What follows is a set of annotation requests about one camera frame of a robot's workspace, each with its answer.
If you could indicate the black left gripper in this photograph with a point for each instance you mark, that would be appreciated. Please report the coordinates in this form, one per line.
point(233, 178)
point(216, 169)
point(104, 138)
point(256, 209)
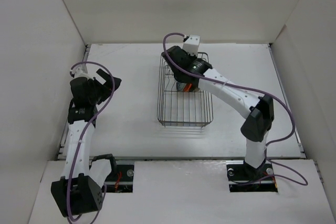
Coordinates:
point(107, 87)

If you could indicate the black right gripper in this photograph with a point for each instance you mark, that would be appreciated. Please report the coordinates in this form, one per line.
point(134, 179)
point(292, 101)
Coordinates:
point(192, 56)

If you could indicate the blue floral ceramic plate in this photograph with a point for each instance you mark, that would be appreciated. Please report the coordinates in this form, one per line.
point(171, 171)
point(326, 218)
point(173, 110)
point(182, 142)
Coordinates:
point(180, 87)

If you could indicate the orange plastic plate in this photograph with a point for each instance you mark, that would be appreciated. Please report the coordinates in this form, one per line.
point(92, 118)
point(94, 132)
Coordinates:
point(188, 88)

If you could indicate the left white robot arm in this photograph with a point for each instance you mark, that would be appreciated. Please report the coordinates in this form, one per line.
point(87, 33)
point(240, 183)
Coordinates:
point(80, 187)

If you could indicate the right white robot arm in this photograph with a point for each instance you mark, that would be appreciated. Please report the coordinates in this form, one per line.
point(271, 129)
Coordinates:
point(258, 112)

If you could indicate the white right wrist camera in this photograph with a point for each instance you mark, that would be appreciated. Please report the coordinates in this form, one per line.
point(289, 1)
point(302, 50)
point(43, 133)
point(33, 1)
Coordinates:
point(191, 44)

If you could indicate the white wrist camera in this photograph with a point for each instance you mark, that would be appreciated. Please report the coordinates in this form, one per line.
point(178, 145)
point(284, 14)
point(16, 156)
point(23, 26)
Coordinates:
point(191, 44)
point(78, 72)

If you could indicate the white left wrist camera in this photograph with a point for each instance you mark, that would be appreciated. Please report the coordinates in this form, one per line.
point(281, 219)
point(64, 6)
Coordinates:
point(78, 72)

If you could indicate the grey wire dish rack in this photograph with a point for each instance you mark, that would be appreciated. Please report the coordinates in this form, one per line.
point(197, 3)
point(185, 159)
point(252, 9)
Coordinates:
point(191, 109)

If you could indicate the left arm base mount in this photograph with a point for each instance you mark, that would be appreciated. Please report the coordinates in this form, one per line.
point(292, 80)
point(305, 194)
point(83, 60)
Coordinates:
point(121, 181)

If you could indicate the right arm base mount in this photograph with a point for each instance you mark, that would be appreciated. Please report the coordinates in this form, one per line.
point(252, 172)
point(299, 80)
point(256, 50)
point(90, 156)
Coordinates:
point(243, 178)

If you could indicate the aluminium table edge rail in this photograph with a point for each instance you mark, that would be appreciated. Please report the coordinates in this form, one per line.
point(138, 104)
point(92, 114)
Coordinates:
point(303, 155)

